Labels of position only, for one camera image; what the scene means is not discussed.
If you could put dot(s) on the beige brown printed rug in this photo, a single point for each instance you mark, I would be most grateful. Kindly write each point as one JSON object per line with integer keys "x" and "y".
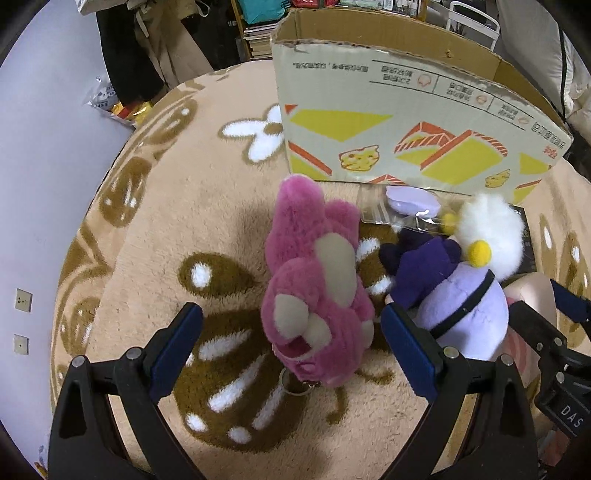
{"x": 175, "y": 230}

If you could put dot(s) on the pink plush bear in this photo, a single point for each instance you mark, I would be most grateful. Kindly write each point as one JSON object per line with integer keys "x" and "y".
{"x": 310, "y": 286}

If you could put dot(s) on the dark hanging garment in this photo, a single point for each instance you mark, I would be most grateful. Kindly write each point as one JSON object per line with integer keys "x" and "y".
{"x": 124, "y": 50}

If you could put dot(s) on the white metal rack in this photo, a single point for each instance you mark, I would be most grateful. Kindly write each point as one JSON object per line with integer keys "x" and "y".
{"x": 475, "y": 21}

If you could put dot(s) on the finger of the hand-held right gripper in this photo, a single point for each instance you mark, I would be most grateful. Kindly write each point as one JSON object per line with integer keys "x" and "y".
{"x": 538, "y": 333}
{"x": 571, "y": 301}

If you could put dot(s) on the black flat board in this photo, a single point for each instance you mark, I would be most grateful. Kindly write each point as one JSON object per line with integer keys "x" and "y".
{"x": 528, "y": 244}

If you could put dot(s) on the clear bag with purple pad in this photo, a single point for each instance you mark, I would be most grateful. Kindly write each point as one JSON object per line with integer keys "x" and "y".
{"x": 408, "y": 203}

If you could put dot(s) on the pale pink plush toy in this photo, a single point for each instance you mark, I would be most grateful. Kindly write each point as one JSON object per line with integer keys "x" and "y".
{"x": 531, "y": 293}

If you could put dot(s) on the dark purple plush toy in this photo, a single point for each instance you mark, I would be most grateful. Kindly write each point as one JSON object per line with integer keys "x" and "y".
{"x": 418, "y": 272}

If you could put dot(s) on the plastic bag of snacks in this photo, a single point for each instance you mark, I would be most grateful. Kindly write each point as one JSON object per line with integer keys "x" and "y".
{"x": 115, "y": 104}

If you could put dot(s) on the printed cardboard box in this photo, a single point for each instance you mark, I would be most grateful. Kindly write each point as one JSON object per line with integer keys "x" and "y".
{"x": 406, "y": 124}

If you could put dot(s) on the white puffer jacket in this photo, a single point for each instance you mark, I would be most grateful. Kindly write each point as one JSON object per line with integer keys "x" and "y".
{"x": 547, "y": 50}

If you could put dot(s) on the lavender plush duck white hair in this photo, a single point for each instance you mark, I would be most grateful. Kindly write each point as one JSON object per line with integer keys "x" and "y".
{"x": 475, "y": 295}

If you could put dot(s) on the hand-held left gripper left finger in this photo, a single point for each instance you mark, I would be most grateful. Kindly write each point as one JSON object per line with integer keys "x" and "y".
{"x": 177, "y": 351}

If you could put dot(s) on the beige hanging coat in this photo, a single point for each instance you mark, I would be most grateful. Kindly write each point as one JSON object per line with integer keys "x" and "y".
{"x": 182, "y": 41}

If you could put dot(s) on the white wall outlet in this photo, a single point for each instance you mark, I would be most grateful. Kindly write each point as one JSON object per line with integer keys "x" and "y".
{"x": 23, "y": 301}
{"x": 20, "y": 344}

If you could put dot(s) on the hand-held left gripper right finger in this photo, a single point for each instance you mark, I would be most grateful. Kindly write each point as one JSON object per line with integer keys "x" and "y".
{"x": 408, "y": 354}

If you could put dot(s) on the stack of books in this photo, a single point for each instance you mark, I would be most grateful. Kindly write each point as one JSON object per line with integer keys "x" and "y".
{"x": 256, "y": 40}

